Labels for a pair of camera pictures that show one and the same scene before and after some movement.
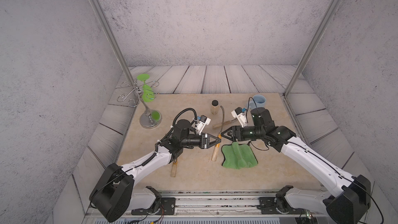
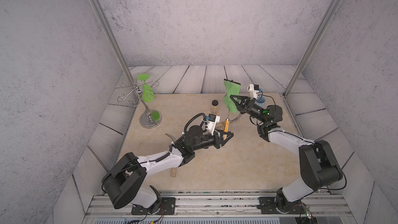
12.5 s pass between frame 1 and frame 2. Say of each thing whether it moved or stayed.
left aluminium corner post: stayed
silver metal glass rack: stayed
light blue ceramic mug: stayed
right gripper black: moved
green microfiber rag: moved
